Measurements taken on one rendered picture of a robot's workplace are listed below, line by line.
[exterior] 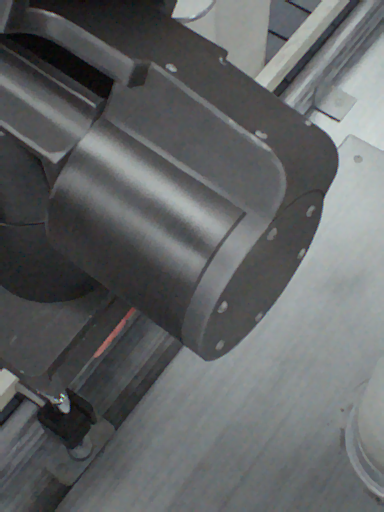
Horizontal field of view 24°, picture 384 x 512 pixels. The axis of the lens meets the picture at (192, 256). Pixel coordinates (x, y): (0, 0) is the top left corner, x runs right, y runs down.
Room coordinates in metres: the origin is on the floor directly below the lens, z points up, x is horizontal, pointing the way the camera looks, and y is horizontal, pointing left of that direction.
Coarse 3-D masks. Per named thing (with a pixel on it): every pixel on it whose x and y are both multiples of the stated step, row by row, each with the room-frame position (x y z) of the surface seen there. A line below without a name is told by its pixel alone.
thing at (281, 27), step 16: (272, 0) 0.58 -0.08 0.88; (288, 0) 0.58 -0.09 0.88; (304, 0) 0.58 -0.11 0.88; (320, 0) 0.58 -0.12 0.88; (352, 0) 0.58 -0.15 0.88; (272, 16) 0.56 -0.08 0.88; (288, 16) 0.56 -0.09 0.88; (304, 16) 0.56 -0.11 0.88; (272, 32) 0.55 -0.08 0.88; (288, 32) 0.54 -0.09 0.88; (272, 48) 0.53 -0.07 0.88; (304, 64) 0.51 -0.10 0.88; (288, 80) 0.49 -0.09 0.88; (0, 368) 0.24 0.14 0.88; (16, 400) 0.21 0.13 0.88; (0, 416) 0.20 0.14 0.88
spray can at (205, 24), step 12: (180, 0) 0.43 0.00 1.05; (192, 0) 0.43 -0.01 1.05; (204, 0) 0.43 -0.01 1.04; (216, 0) 0.44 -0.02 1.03; (180, 12) 0.42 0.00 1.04; (192, 12) 0.42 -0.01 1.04; (204, 12) 0.42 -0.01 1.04; (192, 24) 0.42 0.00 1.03; (204, 24) 0.42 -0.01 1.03; (204, 36) 0.42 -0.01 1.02
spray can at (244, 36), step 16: (224, 0) 0.48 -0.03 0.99; (240, 0) 0.48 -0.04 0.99; (256, 0) 0.48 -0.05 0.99; (224, 16) 0.48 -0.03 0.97; (240, 16) 0.48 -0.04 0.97; (256, 16) 0.48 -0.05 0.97; (224, 32) 0.48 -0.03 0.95; (240, 32) 0.48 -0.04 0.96; (256, 32) 0.48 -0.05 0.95; (224, 48) 0.48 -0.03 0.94; (240, 48) 0.48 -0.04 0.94; (256, 48) 0.48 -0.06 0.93; (240, 64) 0.48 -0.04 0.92; (256, 64) 0.48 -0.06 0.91
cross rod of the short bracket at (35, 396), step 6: (18, 384) 0.22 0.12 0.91; (24, 384) 0.22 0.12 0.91; (18, 390) 0.21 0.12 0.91; (24, 390) 0.21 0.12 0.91; (30, 390) 0.21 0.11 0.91; (36, 390) 0.21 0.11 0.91; (24, 396) 0.21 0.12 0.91; (30, 396) 0.21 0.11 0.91; (36, 396) 0.21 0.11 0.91; (42, 396) 0.21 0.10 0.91; (48, 396) 0.21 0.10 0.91; (36, 402) 0.20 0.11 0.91; (42, 402) 0.20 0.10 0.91
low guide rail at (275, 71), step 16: (336, 0) 0.55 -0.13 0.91; (320, 16) 0.53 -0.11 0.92; (336, 16) 0.55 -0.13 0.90; (304, 32) 0.51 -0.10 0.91; (320, 32) 0.53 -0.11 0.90; (288, 48) 0.50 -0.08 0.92; (304, 48) 0.50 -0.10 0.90; (272, 64) 0.48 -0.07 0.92; (288, 64) 0.49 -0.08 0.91; (256, 80) 0.46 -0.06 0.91; (272, 80) 0.47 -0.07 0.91; (0, 384) 0.21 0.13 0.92; (0, 400) 0.20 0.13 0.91
